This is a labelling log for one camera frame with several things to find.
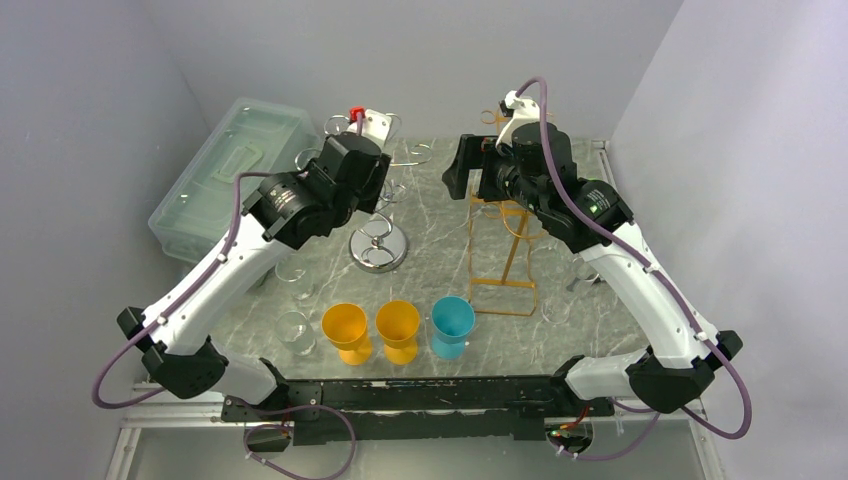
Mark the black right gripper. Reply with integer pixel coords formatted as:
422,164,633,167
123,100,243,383
443,133,547,216

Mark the blue plastic wine glass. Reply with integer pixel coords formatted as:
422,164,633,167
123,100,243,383
430,296,476,360

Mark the orange plastic wine glass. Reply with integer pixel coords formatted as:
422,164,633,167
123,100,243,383
376,300,420,365
321,303,372,366

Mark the clear ribbed glass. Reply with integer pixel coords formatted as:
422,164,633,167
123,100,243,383
275,311,317,356
274,254,316,302

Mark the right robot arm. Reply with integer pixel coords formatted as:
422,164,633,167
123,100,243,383
442,122,722,415

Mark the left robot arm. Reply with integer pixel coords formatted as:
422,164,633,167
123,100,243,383
119,130,391,420

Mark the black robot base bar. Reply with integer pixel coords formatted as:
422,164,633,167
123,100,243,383
221,375,614,446

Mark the translucent green storage box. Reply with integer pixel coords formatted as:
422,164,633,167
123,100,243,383
148,97,321,264

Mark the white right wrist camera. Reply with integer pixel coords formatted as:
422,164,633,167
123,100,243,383
495,90,540,148

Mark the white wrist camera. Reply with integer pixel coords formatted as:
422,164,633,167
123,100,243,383
495,90,540,148
346,107,393,150

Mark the gold wire glass rack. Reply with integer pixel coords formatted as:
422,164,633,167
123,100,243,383
466,109,551,318

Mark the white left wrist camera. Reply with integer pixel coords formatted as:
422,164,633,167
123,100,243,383
346,107,393,150

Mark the chrome wire glass rack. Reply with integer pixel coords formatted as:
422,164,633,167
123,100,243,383
324,113,410,273

